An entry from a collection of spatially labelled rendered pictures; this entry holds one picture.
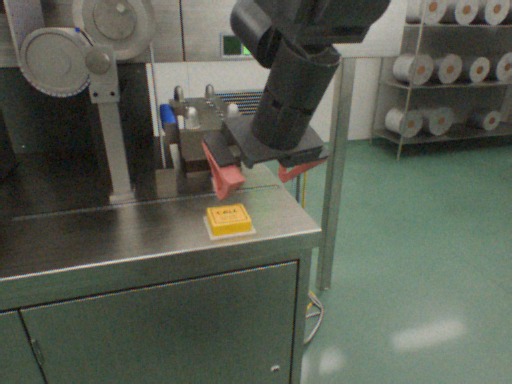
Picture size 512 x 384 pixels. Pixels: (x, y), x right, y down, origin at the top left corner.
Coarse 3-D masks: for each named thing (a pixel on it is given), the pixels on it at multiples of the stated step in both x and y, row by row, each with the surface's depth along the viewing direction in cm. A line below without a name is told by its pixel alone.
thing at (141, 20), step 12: (84, 0) 63; (96, 0) 63; (132, 0) 65; (84, 12) 64; (144, 12) 66; (84, 24) 64; (144, 24) 67; (96, 36) 66; (132, 36) 67; (120, 48) 68
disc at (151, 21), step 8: (80, 0) 63; (144, 0) 66; (80, 8) 63; (144, 8) 66; (152, 8) 67; (80, 16) 64; (136, 16) 66; (152, 16) 67; (80, 24) 64; (152, 24) 68; (80, 32) 65; (152, 32) 68; (120, 40) 67; (144, 40) 68; (136, 48) 69; (144, 48) 69; (120, 56) 68; (128, 56) 69
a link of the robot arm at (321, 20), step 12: (324, 0) 25; (336, 0) 24; (348, 0) 25; (360, 0) 26; (372, 0) 26; (384, 0) 27; (312, 12) 26; (324, 12) 25; (336, 12) 25; (348, 12) 26; (360, 12) 27; (372, 12) 27; (384, 12) 28; (312, 24) 26; (324, 24) 27; (336, 24) 27; (348, 24) 28; (360, 24) 29
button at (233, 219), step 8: (208, 208) 65; (216, 208) 66; (224, 208) 66; (232, 208) 66; (240, 208) 66; (208, 216) 64; (216, 216) 63; (224, 216) 63; (232, 216) 63; (240, 216) 63; (248, 216) 63; (216, 224) 60; (224, 224) 60; (232, 224) 61; (240, 224) 61; (248, 224) 62; (216, 232) 60; (224, 232) 61; (232, 232) 61; (240, 232) 62
